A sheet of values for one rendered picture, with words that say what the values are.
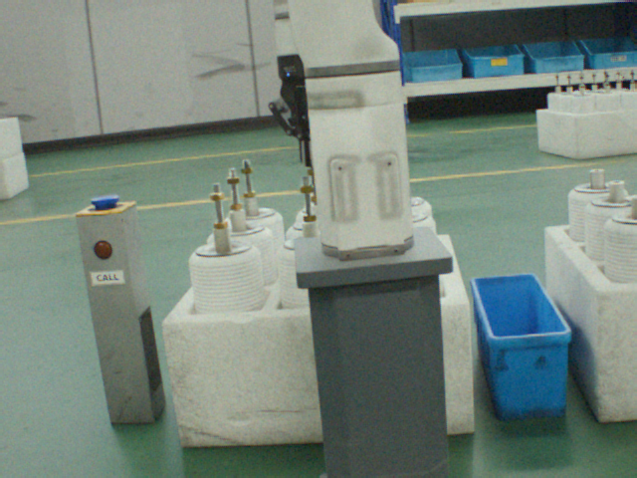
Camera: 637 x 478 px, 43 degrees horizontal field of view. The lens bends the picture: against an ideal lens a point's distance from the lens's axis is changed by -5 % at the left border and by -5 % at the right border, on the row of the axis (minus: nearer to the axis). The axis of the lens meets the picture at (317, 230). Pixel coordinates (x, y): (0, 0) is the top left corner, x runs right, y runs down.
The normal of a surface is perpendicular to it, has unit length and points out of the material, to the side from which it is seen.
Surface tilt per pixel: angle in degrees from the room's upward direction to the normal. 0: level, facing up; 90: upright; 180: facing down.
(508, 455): 0
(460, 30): 90
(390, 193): 90
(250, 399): 90
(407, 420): 90
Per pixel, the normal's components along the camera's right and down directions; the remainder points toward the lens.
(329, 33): -0.55, 0.23
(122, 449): -0.10, -0.97
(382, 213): 0.04, 0.20
